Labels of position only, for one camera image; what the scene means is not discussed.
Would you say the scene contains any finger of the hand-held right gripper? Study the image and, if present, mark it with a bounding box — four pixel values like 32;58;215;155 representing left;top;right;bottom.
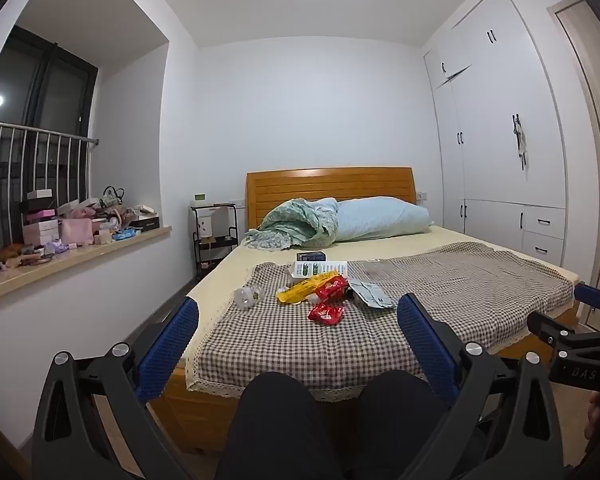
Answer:
526;311;600;347
574;282;600;312

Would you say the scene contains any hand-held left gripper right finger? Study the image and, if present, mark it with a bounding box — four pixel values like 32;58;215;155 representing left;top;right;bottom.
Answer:
396;292;579;480

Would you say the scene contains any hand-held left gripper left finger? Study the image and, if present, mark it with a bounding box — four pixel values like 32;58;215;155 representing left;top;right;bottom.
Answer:
30;296;201;480

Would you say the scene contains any white packet green print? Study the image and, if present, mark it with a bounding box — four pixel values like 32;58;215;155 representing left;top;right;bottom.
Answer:
289;260;349;281

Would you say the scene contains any person's right hand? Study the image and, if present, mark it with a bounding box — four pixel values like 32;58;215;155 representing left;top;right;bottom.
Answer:
586;390;600;441

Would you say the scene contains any brown checked blanket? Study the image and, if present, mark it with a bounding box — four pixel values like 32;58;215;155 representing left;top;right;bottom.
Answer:
186;241;576;403

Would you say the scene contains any grey foil bag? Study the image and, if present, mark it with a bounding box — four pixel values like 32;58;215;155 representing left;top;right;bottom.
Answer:
347;280;398;309

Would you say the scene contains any clear plastic packaging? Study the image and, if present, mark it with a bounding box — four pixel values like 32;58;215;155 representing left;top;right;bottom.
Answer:
234;284;266;311

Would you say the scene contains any red snack packet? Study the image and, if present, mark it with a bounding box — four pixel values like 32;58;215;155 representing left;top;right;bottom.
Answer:
314;276;350;303
307;302;346;327

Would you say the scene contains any pale yellow bed sheet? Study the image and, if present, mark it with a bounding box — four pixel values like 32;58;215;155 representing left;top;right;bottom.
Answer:
185;224;579;361

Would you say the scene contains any black shelf trolley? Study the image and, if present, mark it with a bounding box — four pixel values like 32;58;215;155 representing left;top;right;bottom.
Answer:
190;202;240;281

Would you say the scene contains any beige window sill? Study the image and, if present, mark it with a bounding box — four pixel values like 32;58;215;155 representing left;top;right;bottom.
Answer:
0;225;173;307

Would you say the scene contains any light blue pillow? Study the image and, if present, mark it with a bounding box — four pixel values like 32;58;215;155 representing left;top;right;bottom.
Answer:
330;199;435;242

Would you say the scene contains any yellow snack packet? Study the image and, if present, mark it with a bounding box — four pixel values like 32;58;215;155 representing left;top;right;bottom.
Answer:
276;271;341;305

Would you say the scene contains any person's left leg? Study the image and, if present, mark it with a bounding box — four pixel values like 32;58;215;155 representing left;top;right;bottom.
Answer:
215;371;361;480

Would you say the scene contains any pink pouch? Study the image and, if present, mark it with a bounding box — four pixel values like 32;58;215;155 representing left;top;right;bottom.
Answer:
60;217;94;246

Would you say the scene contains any pile of boxes and clutter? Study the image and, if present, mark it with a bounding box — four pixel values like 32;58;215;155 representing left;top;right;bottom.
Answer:
0;186;160;286

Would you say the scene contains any green floral quilt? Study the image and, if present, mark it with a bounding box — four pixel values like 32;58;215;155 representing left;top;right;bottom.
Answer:
242;198;341;252

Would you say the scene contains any beige door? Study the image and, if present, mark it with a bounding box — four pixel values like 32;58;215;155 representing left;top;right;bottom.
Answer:
547;0;600;331

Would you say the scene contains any white wardrobe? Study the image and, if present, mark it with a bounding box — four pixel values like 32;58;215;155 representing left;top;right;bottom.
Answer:
424;0;568;267

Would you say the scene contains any metal window railing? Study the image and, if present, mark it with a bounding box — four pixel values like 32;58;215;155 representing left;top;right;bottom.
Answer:
0;120;100;256

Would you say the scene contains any dark window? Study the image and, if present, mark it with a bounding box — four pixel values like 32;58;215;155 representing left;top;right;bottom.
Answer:
0;25;99;251

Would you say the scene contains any cloth hanging on wardrobe handle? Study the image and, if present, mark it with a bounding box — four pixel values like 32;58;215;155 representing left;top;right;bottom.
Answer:
511;114;531;171

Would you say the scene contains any wooden bed frame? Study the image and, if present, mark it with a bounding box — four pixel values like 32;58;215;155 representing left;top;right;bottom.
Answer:
162;166;581;456

